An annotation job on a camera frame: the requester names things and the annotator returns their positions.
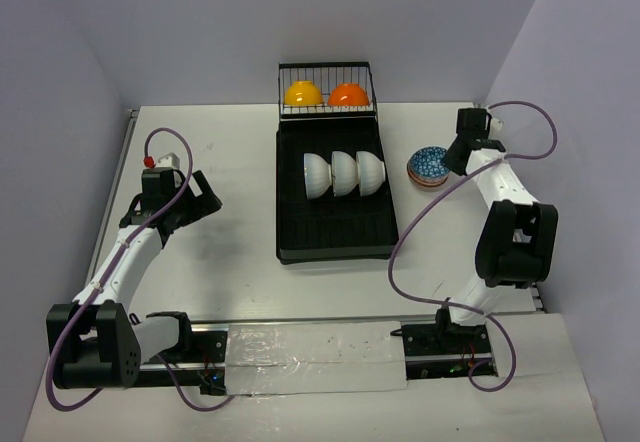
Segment white bowl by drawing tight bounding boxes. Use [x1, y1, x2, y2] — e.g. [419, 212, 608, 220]
[331, 151, 360, 197]
[303, 153, 332, 200]
[356, 151, 386, 197]

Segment orange bowl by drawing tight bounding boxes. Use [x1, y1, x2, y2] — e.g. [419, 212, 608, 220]
[328, 83, 370, 107]

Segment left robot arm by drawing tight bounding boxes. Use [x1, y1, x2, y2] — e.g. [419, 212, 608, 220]
[46, 167, 222, 390]

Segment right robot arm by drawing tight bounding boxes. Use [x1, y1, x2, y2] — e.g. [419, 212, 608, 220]
[434, 108, 559, 353]

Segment black dish rack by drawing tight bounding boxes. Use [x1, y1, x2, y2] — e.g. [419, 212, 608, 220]
[276, 62, 398, 264]

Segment blue patterned bowl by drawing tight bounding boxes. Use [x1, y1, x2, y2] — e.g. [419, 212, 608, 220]
[407, 146, 450, 185]

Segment brown bowl under blue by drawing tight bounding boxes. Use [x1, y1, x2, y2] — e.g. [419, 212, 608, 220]
[407, 167, 449, 189]

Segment white taped cover sheet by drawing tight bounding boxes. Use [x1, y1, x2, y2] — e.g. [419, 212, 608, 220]
[225, 321, 407, 396]

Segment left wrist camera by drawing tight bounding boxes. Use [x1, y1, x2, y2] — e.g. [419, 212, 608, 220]
[143, 152, 180, 170]

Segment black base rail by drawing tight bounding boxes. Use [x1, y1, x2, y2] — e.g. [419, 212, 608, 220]
[136, 320, 495, 396]

